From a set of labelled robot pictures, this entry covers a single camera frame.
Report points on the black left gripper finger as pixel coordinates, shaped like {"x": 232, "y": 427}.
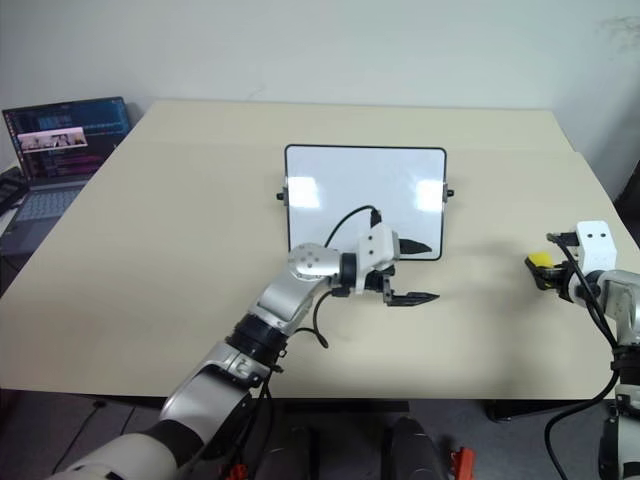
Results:
{"x": 412, "y": 299}
{"x": 414, "y": 248}

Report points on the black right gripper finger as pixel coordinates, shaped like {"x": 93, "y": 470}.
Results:
{"x": 561, "y": 236}
{"x": 539, "y": 276}

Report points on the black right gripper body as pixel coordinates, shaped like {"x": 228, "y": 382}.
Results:
{"x": 561, "y": 279}

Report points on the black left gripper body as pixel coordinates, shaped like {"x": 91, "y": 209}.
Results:
{"x": 386, "y": 284}

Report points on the yellow eraser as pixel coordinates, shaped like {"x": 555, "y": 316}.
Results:
{"x": 540, "y": 259}

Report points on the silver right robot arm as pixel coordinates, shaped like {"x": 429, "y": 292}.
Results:
{"x": 620, "y": 300}

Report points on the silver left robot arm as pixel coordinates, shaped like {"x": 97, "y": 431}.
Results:
{"x": 305, "y": 265}

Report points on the black-framed whiteboard with stand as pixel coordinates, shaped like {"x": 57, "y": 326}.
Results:
{"x": 360, "y": 190}

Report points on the dark rounded shape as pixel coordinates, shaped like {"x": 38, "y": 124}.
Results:
{"x": 417, "y": 450}

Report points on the red plastic object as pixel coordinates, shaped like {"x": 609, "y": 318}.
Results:
{"x": 462, "y": 462}

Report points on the open grey laptop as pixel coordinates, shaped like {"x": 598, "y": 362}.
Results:
{"x": 60, "y": 135}

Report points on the black ribbed object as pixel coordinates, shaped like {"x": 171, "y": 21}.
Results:
{"x": 9, "y": 187}

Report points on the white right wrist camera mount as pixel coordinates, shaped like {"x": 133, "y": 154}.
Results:
{"x": 595, "y": 245}

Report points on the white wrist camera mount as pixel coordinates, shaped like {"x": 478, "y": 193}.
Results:
{"x": 376, "y": 247}
{"x": 595, "y": 245}

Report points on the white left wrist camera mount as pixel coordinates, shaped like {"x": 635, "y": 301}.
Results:
{"x": 376, "y": 247}

